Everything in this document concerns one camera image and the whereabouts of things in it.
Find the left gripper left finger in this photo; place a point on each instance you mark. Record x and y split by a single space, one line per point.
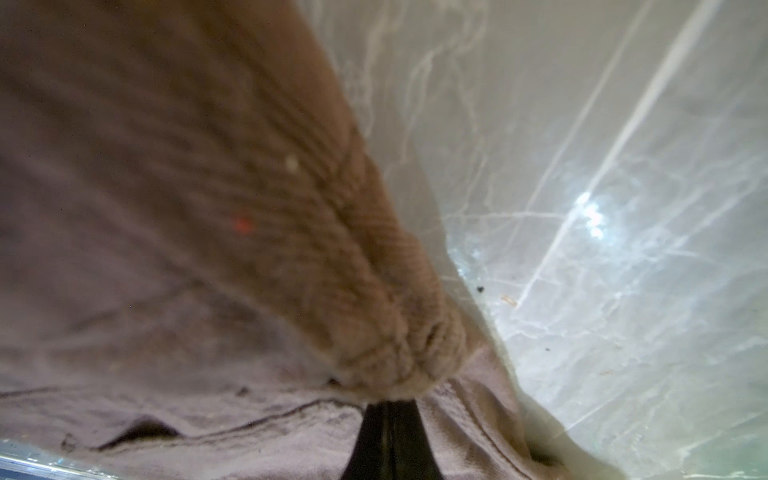
370 458

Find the dark brown long pants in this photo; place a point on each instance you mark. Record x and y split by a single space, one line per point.
202 276

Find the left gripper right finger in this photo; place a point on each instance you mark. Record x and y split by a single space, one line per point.
411 455

